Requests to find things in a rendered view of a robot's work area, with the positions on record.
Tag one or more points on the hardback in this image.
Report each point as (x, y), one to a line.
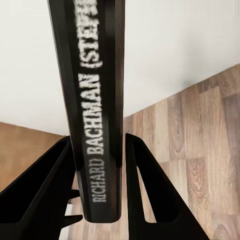
(89, 40)

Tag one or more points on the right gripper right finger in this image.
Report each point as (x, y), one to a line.
(174, 220)

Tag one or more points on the sliding door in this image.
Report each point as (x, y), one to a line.
(20, 147)

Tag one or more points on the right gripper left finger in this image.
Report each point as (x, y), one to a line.
(33, 206)

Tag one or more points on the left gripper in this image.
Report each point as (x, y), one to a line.
(72, 219)

